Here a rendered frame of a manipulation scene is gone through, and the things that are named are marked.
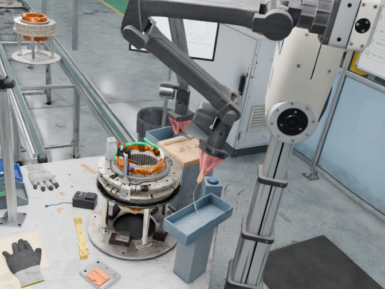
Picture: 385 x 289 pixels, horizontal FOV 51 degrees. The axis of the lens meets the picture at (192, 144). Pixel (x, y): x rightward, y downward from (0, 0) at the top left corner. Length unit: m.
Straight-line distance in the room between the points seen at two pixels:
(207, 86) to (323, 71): 0.34
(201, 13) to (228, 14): 0.07
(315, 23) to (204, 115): 0.44
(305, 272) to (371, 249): 0.68
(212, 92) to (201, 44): 1.30
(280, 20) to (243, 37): 2.71
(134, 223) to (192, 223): 0.42
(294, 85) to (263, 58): 2.45
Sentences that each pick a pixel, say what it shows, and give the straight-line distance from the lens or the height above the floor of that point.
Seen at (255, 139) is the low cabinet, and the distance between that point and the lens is 4.07.
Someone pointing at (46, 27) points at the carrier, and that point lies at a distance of 3.55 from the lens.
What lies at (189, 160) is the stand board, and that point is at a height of 1.06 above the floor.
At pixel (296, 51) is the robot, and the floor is 1.66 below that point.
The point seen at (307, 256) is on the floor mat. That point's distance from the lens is 3.08.
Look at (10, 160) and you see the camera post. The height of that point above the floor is 1.07.
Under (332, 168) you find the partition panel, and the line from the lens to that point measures 3.87.
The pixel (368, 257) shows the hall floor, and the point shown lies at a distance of 3.33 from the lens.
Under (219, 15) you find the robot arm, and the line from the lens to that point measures 1.08.
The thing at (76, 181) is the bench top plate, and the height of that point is 0.78.
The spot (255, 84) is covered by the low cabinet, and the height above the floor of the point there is 0.77.
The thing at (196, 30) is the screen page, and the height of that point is 1.40.
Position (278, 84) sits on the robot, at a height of 1.55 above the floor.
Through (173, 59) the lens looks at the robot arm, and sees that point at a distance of 1.17.
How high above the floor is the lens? 1.92
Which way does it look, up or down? 28 degrees down
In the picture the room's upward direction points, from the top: 9 degrees clockwise
